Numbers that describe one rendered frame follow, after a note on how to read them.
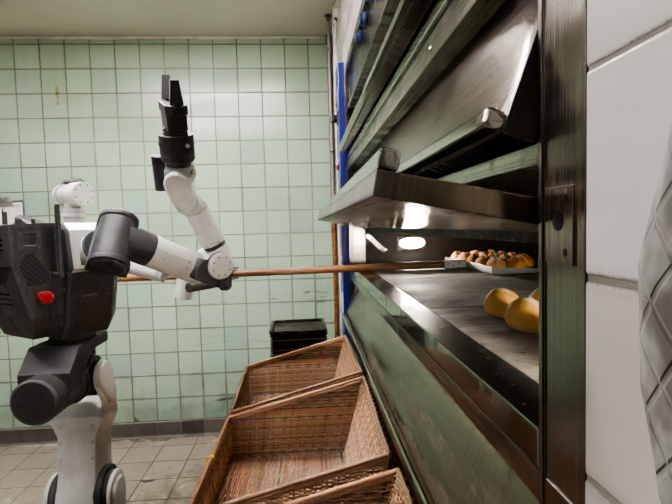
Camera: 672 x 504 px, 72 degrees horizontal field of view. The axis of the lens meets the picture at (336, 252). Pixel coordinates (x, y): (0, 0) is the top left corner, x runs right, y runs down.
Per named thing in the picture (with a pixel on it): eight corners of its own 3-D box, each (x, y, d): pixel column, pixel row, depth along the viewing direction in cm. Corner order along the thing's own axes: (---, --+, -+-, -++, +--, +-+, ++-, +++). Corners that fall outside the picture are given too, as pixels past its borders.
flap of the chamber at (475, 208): (317, 220, 220) (359, 227, 221) (371, 196, 41) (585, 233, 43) (318, 215, 219) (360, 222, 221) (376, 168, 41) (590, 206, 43)
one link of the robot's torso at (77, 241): (32, 359, 106) (22, 202, 104) (-34, 343, 124) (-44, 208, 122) (145, 332, 132) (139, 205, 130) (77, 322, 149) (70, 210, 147)
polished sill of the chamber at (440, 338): (362, 272, 223) (362, 264, 223) (600, 466, 44) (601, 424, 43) (350, 273, 223) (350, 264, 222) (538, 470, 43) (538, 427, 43)
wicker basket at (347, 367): (349, 391, 222) (347, 333, 221) (366, 446, 166) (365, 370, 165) (245, 397, 218) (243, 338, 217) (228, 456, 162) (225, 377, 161)
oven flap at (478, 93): (347, 209, 220) (360, 169, 220) (527, 141, 42) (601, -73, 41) (338, 206, 220) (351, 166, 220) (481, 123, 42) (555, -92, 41)
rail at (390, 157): (318, 215, 219) (322, 215, 220) (376, 168, 41) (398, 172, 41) (319, 210, 219) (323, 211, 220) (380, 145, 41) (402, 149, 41)
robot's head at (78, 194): (73, 213, 125) (71, 180, 125) (52, 215, 131) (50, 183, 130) (96, 214, 131) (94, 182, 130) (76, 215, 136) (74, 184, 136)
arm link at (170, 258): (222, 295, 134) (150, 270, 119) (203, 286, 143) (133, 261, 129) (238, 258, 135) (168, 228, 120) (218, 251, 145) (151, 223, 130)
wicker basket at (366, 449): (368, 451, 163) (366, 373, 161) (397, 571, 106) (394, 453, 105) (227, 458, 160) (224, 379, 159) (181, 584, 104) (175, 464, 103)
